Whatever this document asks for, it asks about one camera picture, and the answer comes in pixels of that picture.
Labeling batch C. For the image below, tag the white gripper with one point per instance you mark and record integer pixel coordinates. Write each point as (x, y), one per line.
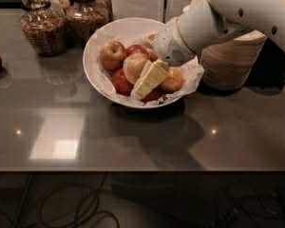
(168, 44)

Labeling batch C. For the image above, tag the yellow apple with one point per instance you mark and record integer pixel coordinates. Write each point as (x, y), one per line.
(133, 66)
(173, 82)

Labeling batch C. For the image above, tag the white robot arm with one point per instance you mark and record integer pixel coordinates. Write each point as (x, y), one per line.
(207, 23)

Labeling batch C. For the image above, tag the red apple back right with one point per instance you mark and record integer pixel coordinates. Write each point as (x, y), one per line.
(152, 55)

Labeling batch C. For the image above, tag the red apple back middle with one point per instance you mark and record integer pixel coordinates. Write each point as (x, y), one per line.
(136, 49)

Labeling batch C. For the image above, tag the red apple front left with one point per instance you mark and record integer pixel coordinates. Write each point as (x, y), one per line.
(120, 83)

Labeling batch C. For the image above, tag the white paper bowl liner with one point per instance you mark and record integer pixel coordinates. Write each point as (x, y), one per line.
(100, 78)

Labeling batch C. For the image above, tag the yellowish red apple back left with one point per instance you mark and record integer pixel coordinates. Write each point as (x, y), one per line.
(112, 55)

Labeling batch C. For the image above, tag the white bowl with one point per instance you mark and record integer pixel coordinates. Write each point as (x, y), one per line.
(132, 25)

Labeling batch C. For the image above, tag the stack of paper bowls front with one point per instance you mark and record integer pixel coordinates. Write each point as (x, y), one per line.
(228, 65)

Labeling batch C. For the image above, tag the glass jar of granola right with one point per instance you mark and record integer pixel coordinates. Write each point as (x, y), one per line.
(85, 17)

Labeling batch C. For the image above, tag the glass jar of granola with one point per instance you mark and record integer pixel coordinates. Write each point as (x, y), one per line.
(44, 30)
(85, 17)

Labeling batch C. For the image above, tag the glass jar of granola left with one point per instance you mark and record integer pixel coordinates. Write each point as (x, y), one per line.
(44, 30)

